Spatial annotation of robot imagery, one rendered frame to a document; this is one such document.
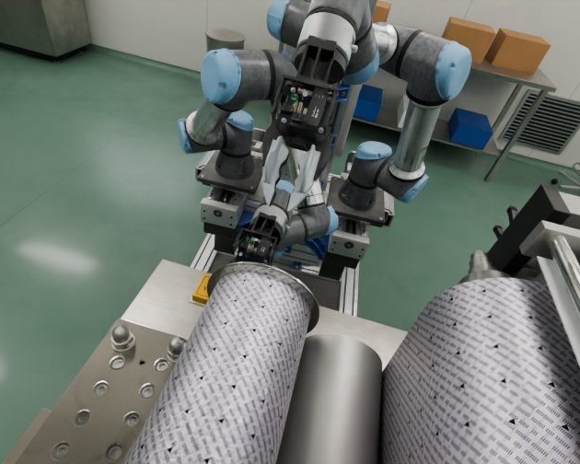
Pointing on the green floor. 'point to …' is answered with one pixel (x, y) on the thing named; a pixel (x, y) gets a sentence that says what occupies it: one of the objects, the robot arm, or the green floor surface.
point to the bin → (224, 40)
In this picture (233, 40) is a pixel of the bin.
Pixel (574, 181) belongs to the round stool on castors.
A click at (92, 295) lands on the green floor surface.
